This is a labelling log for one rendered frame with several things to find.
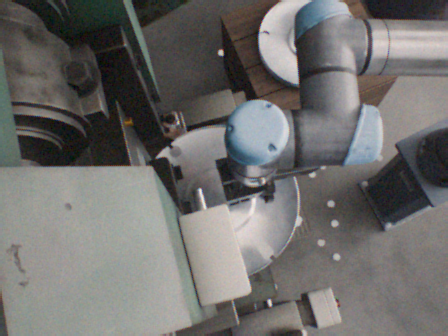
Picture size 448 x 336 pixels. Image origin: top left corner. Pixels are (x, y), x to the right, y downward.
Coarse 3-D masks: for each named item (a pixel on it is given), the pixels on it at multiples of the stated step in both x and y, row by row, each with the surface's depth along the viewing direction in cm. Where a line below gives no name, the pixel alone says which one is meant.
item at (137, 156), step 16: (112, 112) 60; (96, 128) 60; (112, 128) 60; (128, 128) 65; (96, 144) 59; (112, 144) 59; (128, 144) 60; (96, 160) 59; (112, 160) 59; (128, 160) 59; (144, 160) 73; (160, 160) 79; (160, 176) 78; (176, 176) 81; (176, 192) 77
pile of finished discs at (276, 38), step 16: (288, 0) 153; (304, 0) 152; (272, 16) 151; (288, 16) 151; (352, 16) 150; (272, 32) 150; (288, 32) 150; (272, 48) 149; (288, 48) 148; (272, 64) 147; (288, 64) 147; (288, 80) 146
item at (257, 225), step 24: (192, 144) 99; (216, 144) 99; (192, 168) 98; (216, 192) 96; (288, 192) 97; (240, 216) 95; (264, 216) 95; (288, 216) 95; (240, 240) 94; (264, 240) 94; (288, 240) 94; (264, 264) 93
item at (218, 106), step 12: (204, 96) 117; (216, 96) 117; (228, 96) 117; (240, 96) 119; (180, 108) 116; (192, 108) 116; (204, 108) 116; (216, 108) 116; (228, 108) 116; (192, 120) 116; (204, 120) 116; (216, 120) 117
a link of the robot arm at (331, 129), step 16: (304, 80) 67; (320, 80) 65; (336, 80) 65; (352, 80) 66; (304, 96) 66; (320, 96) 64; (336, 96) 64; (352, 96) 65; (304, 112) 64; (320, 112) 64; (336, 112) 63; (352, 112) 64; (368, 112) 64; (304, 128) 63; (320, 128) 63; (336, 128) 63; (352, 128) 63; (368, 128) 63; (304, 144) 63; (320, 144) 63; (336, 144) 63; (352, 144) 63; (368, 144) 63; (304, 160) 64; (320, 160) 64; (336, 160) 65; (352, 160) 65; (368, 160) 65
